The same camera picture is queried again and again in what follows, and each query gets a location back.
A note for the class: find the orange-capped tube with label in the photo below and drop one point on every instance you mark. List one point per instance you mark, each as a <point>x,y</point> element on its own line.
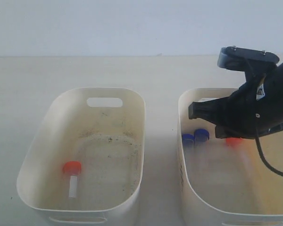
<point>72,170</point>

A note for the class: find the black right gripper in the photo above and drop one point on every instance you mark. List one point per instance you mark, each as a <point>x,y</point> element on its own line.
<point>250,113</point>

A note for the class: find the blue-capped tube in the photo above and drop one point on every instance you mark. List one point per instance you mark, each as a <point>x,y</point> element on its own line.
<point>200,147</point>
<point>188,146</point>

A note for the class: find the white plastic bin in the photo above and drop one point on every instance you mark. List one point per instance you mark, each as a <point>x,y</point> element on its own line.
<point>212,197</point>
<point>103,129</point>

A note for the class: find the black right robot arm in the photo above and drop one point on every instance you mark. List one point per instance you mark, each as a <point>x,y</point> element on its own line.
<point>255,109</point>

